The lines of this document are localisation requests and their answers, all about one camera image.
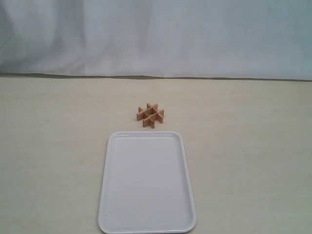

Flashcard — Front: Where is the white plastic tray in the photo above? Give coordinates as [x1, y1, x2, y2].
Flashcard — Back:
[98, 131, 197, 234]

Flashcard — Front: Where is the white backdrop cloth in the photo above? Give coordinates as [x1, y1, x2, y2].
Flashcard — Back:
[0, 0, 312, 80]

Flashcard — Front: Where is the notched wooden piece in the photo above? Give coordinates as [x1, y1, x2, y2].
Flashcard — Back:
[136, 107, 154, 127]
[136, 103, 158, 121]
[146, 103, 164, 124]
[142, 110, 164, 129]

